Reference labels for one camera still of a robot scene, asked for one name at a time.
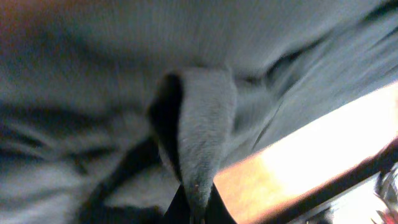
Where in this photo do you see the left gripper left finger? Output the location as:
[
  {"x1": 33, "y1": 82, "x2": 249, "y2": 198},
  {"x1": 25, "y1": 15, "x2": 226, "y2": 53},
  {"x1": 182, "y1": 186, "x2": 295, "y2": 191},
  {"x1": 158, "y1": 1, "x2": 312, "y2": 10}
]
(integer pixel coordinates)
[{"x1": 163, "y1": 185, "x2": 190, "y2": 224}]

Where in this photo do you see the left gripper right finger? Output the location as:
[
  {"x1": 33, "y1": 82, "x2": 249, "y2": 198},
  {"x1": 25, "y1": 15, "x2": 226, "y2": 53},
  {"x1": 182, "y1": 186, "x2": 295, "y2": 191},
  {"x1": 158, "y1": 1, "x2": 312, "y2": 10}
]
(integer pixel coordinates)
[{"x1": 205, "y1": 184, "x2": 236, "y2": 224}]

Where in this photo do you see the dark green t-shirt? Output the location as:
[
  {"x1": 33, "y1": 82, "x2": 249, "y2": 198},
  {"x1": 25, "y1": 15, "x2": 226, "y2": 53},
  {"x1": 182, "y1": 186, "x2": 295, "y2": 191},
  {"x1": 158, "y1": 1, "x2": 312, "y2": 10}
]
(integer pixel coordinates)
[{"x1": 1, "y1": 0, "x2": 397, "y2": 223}]

